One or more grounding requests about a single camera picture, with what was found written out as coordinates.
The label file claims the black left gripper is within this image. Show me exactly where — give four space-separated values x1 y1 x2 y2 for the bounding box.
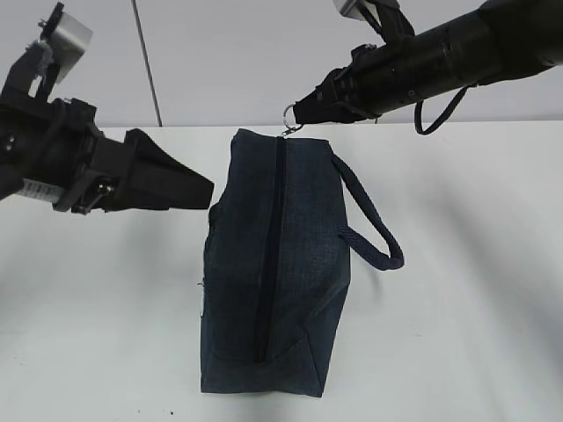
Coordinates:
26 98 214 215

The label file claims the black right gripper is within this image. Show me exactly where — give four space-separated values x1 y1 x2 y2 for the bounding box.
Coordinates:
293 44 396 125

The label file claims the silver zipper pull ring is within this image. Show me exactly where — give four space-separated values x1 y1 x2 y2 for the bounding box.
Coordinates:
279 102 305 138

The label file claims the dark blue insulated lunch bag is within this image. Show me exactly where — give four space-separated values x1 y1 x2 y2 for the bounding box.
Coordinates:
200 129 405 397

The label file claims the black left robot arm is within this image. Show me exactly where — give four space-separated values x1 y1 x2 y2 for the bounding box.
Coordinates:
1 98 214 215

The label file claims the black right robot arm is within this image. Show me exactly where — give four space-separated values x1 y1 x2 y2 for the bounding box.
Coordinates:
293 1 562 135

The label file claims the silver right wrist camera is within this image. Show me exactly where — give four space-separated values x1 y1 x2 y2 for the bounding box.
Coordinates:
332 0 414 45

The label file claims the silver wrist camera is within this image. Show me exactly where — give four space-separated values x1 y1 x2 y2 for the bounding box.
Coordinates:
332 0 414 45
0 1 94 106

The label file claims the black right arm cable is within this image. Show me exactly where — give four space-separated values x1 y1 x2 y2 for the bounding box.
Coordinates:
414 84 470 135

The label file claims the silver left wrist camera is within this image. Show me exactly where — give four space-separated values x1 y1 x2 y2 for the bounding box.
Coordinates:
0 1 94 106

